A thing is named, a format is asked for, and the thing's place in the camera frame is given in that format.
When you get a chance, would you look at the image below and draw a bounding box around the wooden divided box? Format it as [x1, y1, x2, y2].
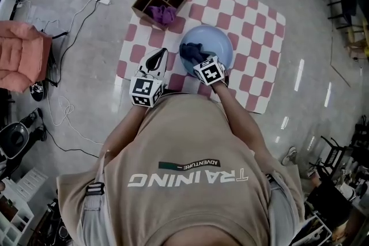
[131, 0, 189, 32]

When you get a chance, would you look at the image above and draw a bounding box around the pink cushioned armchair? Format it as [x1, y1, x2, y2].
[0, 20, 52, 93]

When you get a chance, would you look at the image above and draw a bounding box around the dark blue cloth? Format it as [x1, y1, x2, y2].
[180, 42, 210, 66]

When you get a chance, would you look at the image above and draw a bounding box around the person's left forearm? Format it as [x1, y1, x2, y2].
[114, 103, 148, 153]

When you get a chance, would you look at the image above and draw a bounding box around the grey round appliance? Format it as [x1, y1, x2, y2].
[0, 122, 31, 160]

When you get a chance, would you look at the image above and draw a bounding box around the black white sneaker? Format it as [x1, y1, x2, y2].
[29, 80, 48, 101]

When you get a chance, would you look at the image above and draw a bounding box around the big blue plate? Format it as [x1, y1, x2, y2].
[179, 25, 234, 78]

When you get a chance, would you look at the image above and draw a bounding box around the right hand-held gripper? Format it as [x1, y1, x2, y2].
[192, 56, 230, 88]

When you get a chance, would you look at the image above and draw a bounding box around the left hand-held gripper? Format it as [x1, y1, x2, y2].
[129, 48, 169, 108]

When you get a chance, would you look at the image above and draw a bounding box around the pink white checkered tablecloth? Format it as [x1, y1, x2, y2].
[115, 0, 287, 115]

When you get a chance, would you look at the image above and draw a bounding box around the purple cloth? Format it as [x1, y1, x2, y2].
[145, 5, 177, 25]

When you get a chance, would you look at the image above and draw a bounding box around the person's right forearm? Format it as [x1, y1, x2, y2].
[214, 82, 260, 153]

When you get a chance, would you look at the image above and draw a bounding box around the person's beige shirt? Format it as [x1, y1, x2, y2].
[56, 93, 306, 246]

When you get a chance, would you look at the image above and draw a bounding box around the white looped cable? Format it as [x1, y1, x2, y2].
[47, 94, 104, 145]

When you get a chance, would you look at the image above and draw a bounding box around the black floor cable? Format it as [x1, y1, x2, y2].
[50, 2, 100, 87]

